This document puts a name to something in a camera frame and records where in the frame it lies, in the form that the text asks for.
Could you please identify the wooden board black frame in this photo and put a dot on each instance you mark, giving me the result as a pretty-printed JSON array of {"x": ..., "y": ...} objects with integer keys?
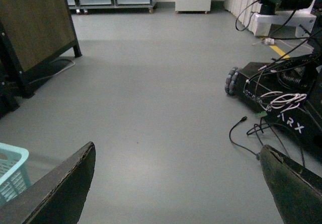
[{"x": 33, "y": 34}]

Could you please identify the light blue plastic basket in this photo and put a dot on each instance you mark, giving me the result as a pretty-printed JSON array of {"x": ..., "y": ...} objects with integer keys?
[{"x": 14, "y": 176}]

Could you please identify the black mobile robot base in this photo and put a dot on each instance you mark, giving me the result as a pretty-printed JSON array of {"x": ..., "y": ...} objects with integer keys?
[{"x": 288, "y": 93}]

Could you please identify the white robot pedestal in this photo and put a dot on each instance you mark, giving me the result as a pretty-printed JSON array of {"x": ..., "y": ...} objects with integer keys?
[{"x": 303, "y": 22}]

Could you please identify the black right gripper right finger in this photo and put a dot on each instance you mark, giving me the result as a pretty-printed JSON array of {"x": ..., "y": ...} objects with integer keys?
[{"x": 295, "y": 189}]

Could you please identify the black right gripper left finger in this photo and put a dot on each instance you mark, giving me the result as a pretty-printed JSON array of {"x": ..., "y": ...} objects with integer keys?
[{"x": 59, "y": 196}]

